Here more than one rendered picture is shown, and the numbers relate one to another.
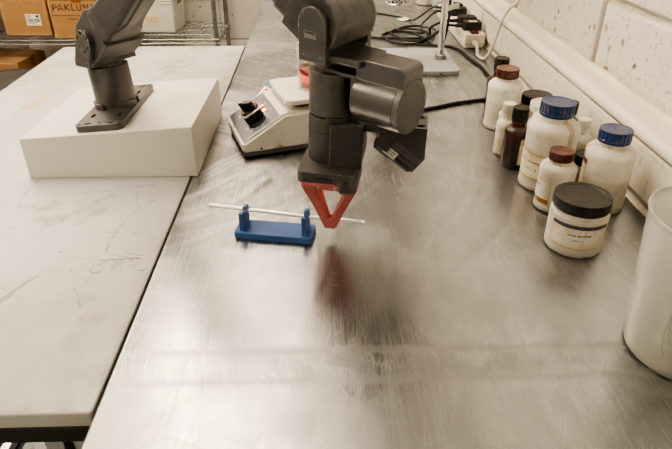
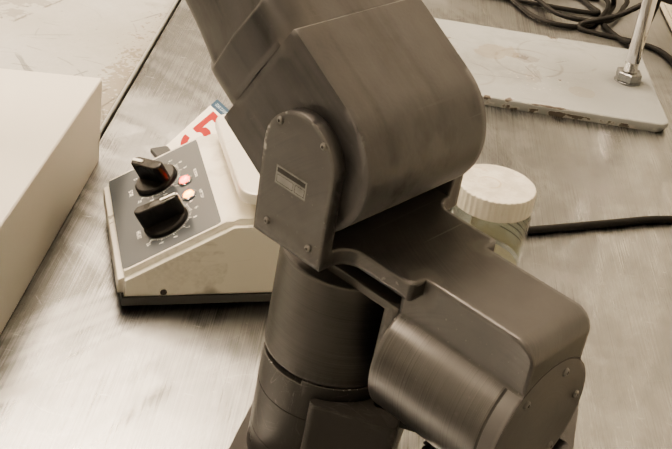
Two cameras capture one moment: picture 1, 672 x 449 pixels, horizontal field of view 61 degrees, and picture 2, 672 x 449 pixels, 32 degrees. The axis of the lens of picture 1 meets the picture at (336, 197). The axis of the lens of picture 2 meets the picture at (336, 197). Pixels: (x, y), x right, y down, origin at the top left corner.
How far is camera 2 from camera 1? 0.22 m
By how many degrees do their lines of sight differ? 1
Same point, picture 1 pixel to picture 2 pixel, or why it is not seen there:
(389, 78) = (489, 350)
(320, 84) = (301, 298)
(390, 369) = not seen: outside the picture
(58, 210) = not seen: outside the picture
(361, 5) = (447, 120)
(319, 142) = (277, 429)
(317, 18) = (316, 151)
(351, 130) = (365, 428)
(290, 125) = (242, 249)
